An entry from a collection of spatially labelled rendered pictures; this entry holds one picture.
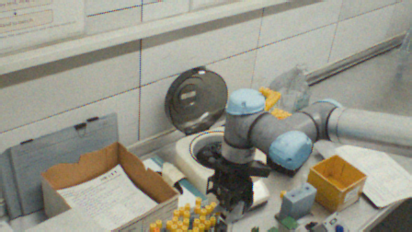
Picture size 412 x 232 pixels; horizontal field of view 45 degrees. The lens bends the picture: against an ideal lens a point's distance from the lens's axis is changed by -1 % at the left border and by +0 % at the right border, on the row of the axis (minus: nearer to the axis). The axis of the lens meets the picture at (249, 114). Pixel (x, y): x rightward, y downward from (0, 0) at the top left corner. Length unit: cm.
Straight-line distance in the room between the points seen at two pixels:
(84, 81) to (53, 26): 19
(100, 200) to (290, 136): 66
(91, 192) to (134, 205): 13
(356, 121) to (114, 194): 74
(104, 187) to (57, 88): 31
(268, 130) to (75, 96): 63
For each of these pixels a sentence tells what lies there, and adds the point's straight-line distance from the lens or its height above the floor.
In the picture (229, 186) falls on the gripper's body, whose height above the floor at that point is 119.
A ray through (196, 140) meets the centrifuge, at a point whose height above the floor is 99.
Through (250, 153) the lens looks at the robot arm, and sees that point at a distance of 106.
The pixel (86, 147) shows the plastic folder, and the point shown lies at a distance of 150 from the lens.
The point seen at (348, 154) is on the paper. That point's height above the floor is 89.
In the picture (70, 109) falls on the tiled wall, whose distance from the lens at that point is 143.
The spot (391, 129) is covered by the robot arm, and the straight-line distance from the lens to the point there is 95.
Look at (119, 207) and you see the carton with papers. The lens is 141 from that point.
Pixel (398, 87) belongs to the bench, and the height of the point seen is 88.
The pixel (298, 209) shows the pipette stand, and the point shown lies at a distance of 147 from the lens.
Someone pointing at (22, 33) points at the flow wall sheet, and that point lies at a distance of 126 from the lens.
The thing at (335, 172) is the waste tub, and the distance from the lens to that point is 168.
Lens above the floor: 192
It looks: 33 degrees down
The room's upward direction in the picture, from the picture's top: 9 degrees clockwise
